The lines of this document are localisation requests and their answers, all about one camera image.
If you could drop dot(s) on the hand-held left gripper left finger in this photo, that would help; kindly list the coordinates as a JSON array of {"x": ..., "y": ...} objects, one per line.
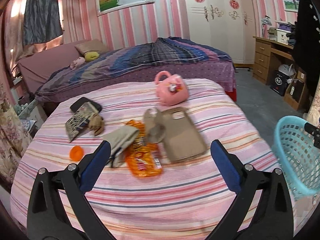
[{"x": 96, "y": 165}]

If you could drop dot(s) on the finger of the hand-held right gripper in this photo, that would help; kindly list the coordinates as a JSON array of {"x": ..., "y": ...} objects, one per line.
[{"x": 315, "y": 135}]

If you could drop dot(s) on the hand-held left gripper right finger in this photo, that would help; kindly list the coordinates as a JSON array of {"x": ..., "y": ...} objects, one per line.
[{"x": 225, "y": 165}]

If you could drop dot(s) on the teal plastic basket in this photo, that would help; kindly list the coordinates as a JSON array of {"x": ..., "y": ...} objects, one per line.
[{"x": 290, "y": 155}]

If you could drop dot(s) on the brown paper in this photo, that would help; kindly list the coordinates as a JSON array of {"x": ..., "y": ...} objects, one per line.
[{"x": 96, "y": 125}]

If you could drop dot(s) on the black and white printed packet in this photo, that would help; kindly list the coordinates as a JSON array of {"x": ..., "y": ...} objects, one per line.
[{"x": 77, "y": 122}]

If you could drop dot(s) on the orange snack wrapper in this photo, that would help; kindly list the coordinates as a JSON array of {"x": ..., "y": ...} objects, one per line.
[{"x": 142, "y": 160}]

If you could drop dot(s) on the cardboard tube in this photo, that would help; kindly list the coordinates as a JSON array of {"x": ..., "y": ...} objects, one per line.
[{"x": 155, "y": 130}]

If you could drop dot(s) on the floral beige curtain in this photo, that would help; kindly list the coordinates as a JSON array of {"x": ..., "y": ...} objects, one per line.
[
  {"x": 313, "y": 112},
  {"x": 12, "y": 135}
]

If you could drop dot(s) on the brown cardboard box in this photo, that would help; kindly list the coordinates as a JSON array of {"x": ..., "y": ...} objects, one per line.
[{"x": 297, "y": 91}]

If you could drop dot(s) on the beige phone case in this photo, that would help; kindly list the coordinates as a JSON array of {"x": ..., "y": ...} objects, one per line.
[{"x": 182, "y": 140}]

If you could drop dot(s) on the black bag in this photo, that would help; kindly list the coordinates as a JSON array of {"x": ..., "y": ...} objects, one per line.
[{"x": 278, "y": 83}]

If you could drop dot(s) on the black phone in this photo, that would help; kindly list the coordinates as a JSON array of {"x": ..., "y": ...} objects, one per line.
[{"x": 80, "y": 103}]

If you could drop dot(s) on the pink striped tablecloth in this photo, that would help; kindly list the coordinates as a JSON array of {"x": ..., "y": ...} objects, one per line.
[{"x": 150, "y": 200}]

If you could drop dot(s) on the white fan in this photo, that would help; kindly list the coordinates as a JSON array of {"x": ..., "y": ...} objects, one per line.
[{"x": 285, "y": 70}]

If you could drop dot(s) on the pink mug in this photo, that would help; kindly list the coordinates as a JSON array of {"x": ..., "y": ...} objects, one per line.
[{"x": 172, "y": 92}]

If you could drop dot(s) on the black coat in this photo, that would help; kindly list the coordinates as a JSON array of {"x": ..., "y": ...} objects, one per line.
[{"x": 307, "y": 42}]

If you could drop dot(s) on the wooden desk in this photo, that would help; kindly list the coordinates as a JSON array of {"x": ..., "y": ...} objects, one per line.
[{"x": 262, "y": 57}]

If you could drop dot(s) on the pink plush toy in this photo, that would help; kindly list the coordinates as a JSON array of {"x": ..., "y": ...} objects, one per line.
[{"x": 77, "y": 62}]

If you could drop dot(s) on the white box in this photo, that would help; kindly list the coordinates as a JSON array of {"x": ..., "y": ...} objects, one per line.
[{"x": 282, "y": 36}]

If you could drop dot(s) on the yellow plush toy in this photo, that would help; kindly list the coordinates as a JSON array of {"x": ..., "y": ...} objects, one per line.
[{"x": 91, "y": 56}]

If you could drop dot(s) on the purple box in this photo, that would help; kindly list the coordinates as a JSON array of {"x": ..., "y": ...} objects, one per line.
[{"x": 285, "y": 25}]

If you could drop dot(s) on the purple bed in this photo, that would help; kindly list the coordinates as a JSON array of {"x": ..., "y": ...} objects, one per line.
[{"x": 45, "y": 62}]

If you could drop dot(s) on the beige pillow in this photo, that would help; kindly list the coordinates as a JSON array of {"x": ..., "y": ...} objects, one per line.
[{"x": 90, "y": 45}]

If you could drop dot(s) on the striped purple quilt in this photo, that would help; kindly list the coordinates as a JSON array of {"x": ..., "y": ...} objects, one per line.
[{"x": 150, "y": 57}]

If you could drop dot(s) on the desk lamp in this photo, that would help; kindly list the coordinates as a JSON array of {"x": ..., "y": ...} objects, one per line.
[{"x": 265, "y": 21}]

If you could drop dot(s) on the white wardrobe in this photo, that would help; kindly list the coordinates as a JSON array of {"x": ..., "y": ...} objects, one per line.
[{"x": 220, "y": 35}]

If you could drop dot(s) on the dark grey curtain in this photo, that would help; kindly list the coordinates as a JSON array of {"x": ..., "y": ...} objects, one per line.
[{"x": 41, "y": 12}]

